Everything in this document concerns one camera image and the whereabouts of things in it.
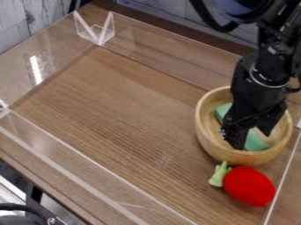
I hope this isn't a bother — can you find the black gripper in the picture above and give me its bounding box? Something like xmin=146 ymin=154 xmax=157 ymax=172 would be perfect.
xmin=221 ymin=54 xmax=288 ymax=150

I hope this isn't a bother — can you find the green rectangular block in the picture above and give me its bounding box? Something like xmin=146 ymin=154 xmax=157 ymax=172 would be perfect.
xmin=214 ymin=103 xmax=269 ymax=151

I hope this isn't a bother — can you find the brown wooden bowl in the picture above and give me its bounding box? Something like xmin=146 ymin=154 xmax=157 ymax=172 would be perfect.
xmin=196 ymin=86 xmax=293 ymax=167

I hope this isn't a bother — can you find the red plush strawberry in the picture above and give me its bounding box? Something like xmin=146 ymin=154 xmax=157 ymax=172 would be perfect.
xmin=209 ymin=161 xmax=277 ymax=207

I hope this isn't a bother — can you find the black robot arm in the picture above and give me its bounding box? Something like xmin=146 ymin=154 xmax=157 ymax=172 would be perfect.
xmin=219 ymin=0 xmax=301 ymax=149

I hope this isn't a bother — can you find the black cable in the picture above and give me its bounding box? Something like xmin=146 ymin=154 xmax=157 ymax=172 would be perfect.
xmin=189 ymin=0 xmax=245 ymax=33

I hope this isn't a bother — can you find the clear acrylic front wall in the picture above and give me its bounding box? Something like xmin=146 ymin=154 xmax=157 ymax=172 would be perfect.
xmin=0 ymin=100 xmax=198 ymax=225

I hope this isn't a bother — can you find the clear acrylic corner bracket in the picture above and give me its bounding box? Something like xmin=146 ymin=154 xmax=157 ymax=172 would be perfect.
xmin=73 ymin=11 xmax=115 ymax=46

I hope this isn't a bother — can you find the black metal table bracket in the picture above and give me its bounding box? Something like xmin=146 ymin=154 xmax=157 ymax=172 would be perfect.
xmin=26 ymin=185 xmax=67 ymax=225

